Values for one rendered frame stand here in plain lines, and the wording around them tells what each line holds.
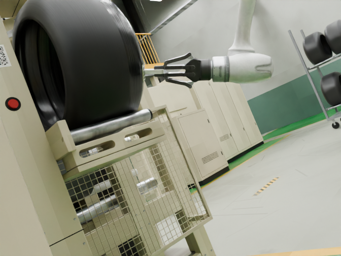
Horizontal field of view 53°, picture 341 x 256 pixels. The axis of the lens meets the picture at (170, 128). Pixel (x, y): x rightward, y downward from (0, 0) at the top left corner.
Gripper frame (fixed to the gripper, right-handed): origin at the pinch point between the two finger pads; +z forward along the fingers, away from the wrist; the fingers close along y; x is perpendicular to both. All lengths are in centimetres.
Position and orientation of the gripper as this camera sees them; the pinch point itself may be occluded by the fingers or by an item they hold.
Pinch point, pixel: (154, 71)
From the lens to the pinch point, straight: 124.2
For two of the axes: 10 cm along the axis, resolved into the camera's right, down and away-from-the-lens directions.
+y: 0.4, 9.4, 3.3
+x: 0.7, -3.3, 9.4
